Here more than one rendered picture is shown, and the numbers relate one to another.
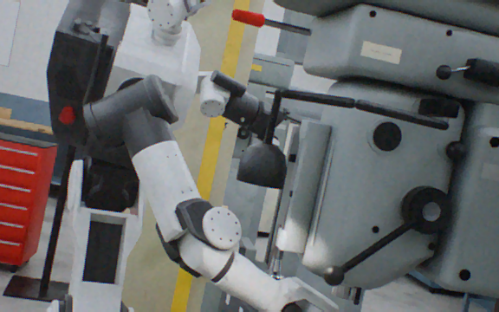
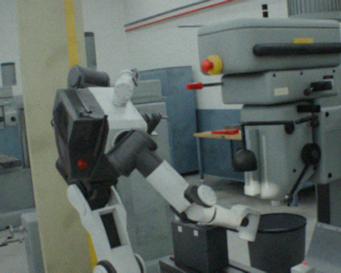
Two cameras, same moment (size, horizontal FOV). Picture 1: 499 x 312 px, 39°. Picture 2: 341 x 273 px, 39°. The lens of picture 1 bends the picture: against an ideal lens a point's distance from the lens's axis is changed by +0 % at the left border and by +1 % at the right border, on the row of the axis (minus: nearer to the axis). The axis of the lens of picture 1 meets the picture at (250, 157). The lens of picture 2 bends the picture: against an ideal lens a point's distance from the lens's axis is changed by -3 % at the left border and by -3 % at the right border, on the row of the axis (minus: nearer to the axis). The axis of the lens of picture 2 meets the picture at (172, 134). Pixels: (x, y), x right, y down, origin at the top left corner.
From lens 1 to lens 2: 0.74 m
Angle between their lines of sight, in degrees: 20
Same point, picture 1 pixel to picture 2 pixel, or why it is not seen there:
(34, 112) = not seen: outside the picture
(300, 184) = not seen: hidden behind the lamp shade
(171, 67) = (136, 119)
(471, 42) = (309, 74)
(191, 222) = (196, 198)
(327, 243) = (276, 185)
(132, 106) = (139, 149)
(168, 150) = (166, 166)
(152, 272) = (72, 230)
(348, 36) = (266, 88)
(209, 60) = not seen: hidden behind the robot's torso
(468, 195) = (323, 141)
